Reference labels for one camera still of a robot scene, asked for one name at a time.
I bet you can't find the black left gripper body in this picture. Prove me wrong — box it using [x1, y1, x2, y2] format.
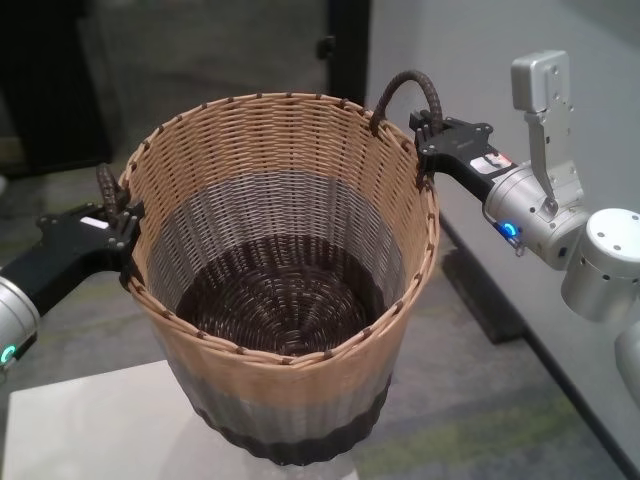
[0, 202, 129, 316]

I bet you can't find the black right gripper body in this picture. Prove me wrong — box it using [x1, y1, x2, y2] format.
[417, 118, 516, 204]

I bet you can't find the woven tan grey laundry basket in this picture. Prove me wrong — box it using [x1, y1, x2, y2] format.
[97, 69, 441, 469]

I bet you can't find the dark wide pillar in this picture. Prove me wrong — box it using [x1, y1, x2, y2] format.
[0, 0, 114, 176]

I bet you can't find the white stand with sharp corners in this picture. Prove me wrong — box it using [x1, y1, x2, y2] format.
[7, 359, 364, 480]

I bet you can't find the black door frame post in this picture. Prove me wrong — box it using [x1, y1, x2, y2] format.
[324, 0, 374, 101]

